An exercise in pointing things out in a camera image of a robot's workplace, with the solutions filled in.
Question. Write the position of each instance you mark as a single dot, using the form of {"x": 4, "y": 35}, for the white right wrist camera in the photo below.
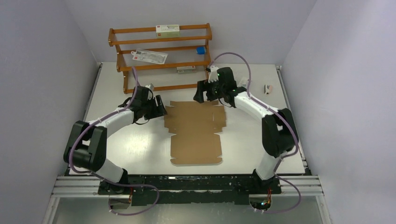
{"x": 213, "y": 74}

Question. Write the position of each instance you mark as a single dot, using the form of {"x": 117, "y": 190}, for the small pink stapler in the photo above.
{"x": 268, "y": 89}

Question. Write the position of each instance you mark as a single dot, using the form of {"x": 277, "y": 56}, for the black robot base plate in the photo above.
{"x": 181, "y": 189}

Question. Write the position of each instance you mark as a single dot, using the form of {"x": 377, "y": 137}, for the orange wooden shelf rack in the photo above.
{"x": 163, "y": 47}

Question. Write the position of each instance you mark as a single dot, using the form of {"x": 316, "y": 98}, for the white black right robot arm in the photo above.
{"x": 279, "y": 135}

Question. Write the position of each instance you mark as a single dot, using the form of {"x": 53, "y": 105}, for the brown cardboard box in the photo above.
{"x": 195, "y": 132}

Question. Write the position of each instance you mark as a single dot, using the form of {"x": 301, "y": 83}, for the aluminium table frame rail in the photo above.
{"x": 89, "y": 186}

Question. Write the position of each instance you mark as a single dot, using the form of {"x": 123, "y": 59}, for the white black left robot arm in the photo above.
{"x": 87, "y": 144}

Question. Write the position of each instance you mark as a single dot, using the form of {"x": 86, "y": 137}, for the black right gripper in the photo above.
{"x": 202, "y": 86}

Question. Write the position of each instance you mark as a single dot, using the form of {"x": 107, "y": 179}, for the blue white small roll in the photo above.
{"x": 201, "y": 50}

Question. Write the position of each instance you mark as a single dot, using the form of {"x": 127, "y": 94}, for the small grey box lower shelf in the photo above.
{"x": 186, "y": 69}

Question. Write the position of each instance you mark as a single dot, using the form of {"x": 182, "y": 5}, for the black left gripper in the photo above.
{"x": 159, "y": 110}

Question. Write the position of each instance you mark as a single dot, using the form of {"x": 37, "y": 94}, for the white teal small carton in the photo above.
{"x": 244, "y": 82}

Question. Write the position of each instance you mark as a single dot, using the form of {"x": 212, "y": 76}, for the clear plastic blister pack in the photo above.
{"x": 148, "y": 56}

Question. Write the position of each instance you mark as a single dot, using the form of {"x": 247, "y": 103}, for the white green box top shelf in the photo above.
{"x": 168, "y": 31}

